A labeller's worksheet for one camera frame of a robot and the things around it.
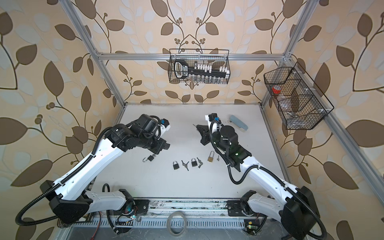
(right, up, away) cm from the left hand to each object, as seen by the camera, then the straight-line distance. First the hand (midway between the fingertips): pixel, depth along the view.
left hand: (165, 144), depth 70 cm
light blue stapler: (+41, +10, +34) cm, 54 cm away
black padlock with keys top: (+14, +9, +4) cm, 17 cm away
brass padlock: (+23, -13, +21) cm, 34 cm away
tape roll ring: (+5, -38, +1) cm, 38 cm away
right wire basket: (+67, +19, +3) cm, 69 cm away
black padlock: (-14, -12, +21) cm, 28 cm away
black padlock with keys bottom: (+7, -16, +19) cm, 26 cm away
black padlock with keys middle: (+17, -15, +21) cm, 30 cm away
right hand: (+15, +8, +3) cm, 17 cm away
